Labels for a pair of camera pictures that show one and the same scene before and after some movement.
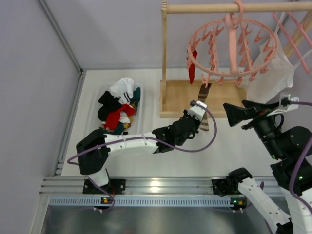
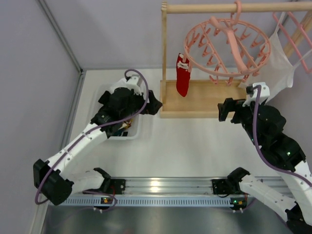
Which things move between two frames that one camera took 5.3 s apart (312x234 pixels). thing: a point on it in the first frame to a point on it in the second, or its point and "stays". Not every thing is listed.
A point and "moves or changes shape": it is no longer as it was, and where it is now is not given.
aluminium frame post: (61, 35) stays
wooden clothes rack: (176, 96) stays
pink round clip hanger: (232, 22) moves or changes shape
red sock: (192, 67) to (183, 75)
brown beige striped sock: (202, 95) to (126, 125)
